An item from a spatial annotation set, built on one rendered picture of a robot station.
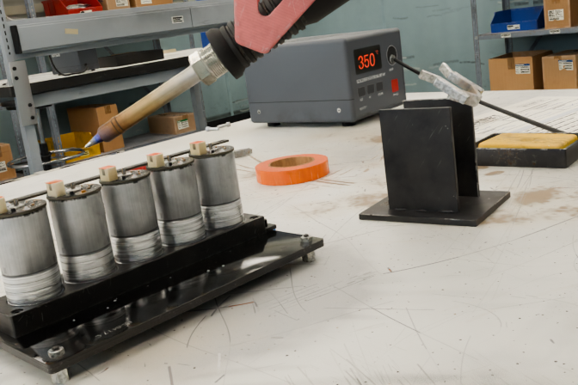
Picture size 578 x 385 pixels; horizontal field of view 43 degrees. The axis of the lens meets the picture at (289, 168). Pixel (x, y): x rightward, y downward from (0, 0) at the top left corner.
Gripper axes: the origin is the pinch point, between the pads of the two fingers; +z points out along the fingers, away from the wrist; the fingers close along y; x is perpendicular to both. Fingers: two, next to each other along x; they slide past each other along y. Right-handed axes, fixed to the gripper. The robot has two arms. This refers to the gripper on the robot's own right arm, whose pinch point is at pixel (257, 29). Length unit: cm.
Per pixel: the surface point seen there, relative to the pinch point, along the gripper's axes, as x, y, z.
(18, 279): -5.9, 2.5, 13.6
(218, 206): 1.2, -5.4, 9.7
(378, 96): 14, -48, 3
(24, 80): -77, -235, 54
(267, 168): 4.1, -23.9, 10.5
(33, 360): -3.6, 5.8, 15.0
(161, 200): -1.6, -3.6, 9.9
